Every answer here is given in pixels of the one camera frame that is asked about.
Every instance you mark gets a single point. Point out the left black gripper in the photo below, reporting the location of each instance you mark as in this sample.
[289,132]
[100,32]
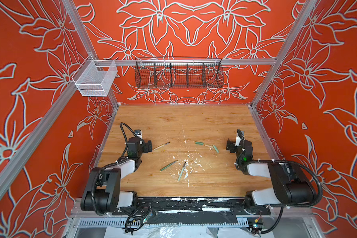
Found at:
[148,146]

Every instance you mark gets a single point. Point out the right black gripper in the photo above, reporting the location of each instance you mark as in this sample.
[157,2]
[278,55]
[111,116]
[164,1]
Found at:
[231,146]

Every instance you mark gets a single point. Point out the light green pen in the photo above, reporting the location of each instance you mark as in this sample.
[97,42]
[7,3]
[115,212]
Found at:
[182,170]

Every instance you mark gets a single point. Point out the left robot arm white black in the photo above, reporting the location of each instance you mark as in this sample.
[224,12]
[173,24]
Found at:
[103,193]

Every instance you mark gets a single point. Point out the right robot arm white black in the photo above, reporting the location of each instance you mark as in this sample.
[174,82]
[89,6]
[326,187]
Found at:
[290,185]

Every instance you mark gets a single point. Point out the beige pen near left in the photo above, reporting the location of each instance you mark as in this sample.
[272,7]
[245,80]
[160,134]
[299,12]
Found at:
[161,146]

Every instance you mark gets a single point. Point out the dark green pen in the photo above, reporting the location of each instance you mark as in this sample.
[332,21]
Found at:
[168,165]

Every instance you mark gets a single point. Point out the clear plastic bin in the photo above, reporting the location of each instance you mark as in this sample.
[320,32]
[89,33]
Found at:
[94,78]

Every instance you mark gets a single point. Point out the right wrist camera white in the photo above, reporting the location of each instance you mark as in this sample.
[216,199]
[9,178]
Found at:
[240,139]

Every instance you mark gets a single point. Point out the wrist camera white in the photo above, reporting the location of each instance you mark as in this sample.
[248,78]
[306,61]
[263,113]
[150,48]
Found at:
[240,139]
[138,133]

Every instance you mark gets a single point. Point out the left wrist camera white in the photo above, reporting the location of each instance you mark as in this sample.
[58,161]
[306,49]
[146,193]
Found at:
[138,133]

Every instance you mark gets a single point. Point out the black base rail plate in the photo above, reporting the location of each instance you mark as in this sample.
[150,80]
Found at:
[233,205]

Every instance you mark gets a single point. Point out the black wire mesh basket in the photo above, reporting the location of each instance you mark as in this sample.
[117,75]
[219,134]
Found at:
[178,75]

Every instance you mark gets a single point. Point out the aluminium frame rail left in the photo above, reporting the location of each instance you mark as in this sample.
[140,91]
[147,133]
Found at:
[21,157]

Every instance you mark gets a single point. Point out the aluminium frame rail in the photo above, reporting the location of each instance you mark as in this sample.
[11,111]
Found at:
[133,62]
[21,157]
[293,33]

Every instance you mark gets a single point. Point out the aluminium frame rail back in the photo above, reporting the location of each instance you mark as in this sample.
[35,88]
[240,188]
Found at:
[133,62]

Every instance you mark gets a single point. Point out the aluminium frame rail right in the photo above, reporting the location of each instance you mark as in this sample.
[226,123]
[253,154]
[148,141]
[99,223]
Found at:
[293,33]

